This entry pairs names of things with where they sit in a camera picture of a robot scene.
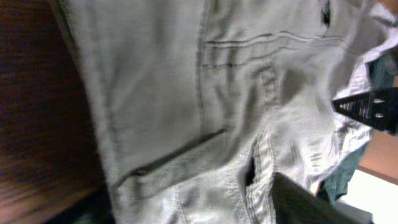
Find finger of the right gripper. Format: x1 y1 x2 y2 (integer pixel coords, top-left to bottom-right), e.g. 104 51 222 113
332 87 397 134

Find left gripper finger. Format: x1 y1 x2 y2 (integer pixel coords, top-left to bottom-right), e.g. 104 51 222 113
272 172 358 224

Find grey shorts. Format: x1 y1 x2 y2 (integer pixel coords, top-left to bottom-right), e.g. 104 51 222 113
54 0 397 223

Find dark navy garment pile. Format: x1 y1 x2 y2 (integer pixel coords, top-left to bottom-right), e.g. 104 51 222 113
317 49 397 205

